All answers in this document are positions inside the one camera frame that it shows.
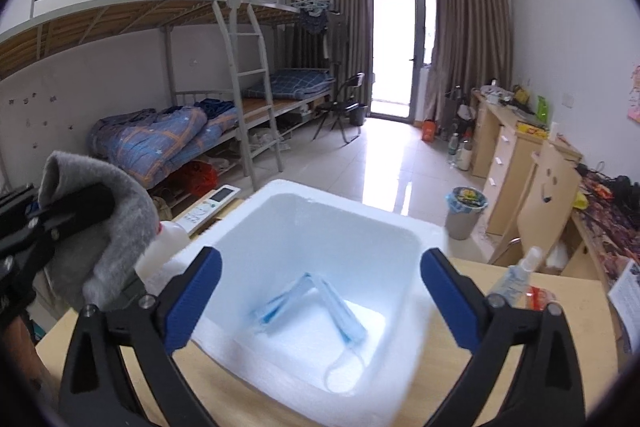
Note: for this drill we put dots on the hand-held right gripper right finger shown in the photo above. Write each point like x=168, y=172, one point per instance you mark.
x=450, y=302

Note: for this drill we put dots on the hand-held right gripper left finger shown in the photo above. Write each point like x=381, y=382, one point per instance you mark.
x=192, y=302

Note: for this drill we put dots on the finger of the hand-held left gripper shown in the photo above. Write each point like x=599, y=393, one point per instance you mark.
x=80, y=209

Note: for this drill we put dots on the grey sock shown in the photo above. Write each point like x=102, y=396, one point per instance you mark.
x=125, y=212

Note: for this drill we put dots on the white foam box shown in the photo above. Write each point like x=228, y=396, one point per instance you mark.
x=300, y=232

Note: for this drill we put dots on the person's left forearm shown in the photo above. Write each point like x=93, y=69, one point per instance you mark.
x=22, y=357

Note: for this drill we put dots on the white lotion bottle red pump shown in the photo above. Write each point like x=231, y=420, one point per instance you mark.
x=160, y=254

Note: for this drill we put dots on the clear blue spray bottle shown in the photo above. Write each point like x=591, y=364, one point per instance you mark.
x=510, y=283

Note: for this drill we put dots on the grey trash bin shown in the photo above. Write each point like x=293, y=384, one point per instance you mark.
x=462, y=219

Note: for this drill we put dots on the blue face mask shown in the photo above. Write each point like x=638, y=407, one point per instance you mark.
x=282, y=304
x=342, y=309

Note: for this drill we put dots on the red snack packet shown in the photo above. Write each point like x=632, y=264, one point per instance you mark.
x=541, y=298

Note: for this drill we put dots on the white remote control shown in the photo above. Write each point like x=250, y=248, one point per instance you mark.
x=212, y=204

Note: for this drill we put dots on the blue plaid quilt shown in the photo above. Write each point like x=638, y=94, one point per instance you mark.
x=160, y=134

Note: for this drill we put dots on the red plastic bag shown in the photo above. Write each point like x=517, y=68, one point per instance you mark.
x=197, y=177

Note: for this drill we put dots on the wooden desk cabinet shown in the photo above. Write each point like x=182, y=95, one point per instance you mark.
x=505, y=167

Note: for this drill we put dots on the white jug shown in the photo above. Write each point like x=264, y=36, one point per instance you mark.
x=465, y=157

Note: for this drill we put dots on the wooden chair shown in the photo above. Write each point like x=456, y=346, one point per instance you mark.
x=550, y=192

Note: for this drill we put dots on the yellow small packet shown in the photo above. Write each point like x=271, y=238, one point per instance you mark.
x=579, y=200

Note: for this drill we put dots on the orange bucket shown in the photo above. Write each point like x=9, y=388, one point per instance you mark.
x=429, y=131

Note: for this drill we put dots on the printed paper sheet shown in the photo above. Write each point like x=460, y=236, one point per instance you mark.
x=627, y=292

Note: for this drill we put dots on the grey metal bunk bed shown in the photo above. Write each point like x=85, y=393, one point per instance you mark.
x=125, y=14
x=295, y=102

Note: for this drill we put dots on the dark small bin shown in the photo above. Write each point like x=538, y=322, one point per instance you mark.
x=357, y=114

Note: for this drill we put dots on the green packet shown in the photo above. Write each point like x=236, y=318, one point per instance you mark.
x=542, y=106

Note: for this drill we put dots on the black folding chair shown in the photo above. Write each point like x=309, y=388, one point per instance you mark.
x=342, y=107

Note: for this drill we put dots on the blue checked bedding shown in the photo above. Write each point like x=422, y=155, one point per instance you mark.
x=295, y=83

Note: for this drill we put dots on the brown curtain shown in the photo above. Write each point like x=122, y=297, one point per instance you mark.
x=472, y=37
x=325, y=7

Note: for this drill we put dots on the glass balcony door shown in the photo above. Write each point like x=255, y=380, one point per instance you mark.
x=395, y=32

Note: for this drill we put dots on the dark hanging clothes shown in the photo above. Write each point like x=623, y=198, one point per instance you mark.
x=320, y=27

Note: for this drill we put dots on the pink wall poster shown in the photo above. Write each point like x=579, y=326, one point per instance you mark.
x=635, y=94

